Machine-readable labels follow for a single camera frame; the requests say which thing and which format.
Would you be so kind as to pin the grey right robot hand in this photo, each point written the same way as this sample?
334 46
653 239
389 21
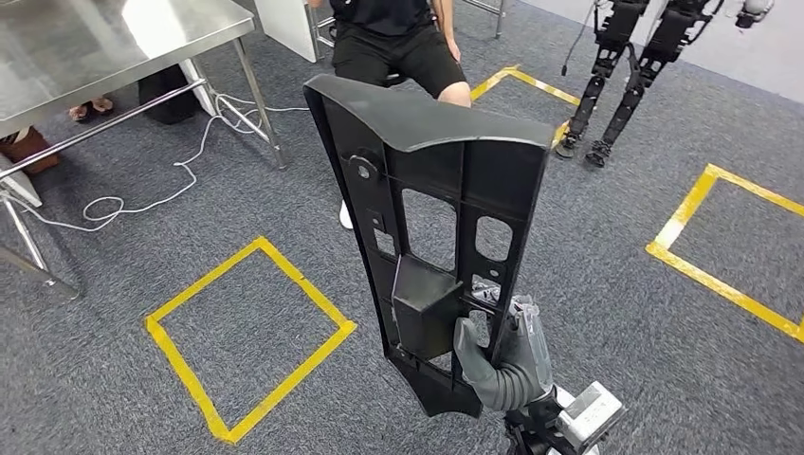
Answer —
527 345

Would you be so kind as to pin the black plastic bracket part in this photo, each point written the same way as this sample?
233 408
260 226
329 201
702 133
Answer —
427 119

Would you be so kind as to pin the person's left forearm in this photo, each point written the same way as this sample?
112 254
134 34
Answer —
443 19

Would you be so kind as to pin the yellow floor tape square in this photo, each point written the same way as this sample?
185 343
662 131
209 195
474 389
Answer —
540 85
308 282
682 210

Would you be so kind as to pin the person's left hand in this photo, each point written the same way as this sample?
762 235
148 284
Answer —
453 50

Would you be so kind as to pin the person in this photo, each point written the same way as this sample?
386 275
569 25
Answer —
389 56
94 107

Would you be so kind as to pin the black humanoid robot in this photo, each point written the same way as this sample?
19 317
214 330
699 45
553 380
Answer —
615 25

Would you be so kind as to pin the white cabinet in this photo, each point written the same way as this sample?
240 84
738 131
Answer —
286 25

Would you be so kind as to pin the black bag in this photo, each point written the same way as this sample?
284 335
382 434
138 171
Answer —
166 94

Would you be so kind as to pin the stainless steel table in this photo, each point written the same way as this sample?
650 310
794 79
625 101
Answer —
19 182
94 50

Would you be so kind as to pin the brown bag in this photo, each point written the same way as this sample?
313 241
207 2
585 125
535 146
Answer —
28 151

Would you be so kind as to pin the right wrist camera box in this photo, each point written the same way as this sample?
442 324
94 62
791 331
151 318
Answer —
590 414

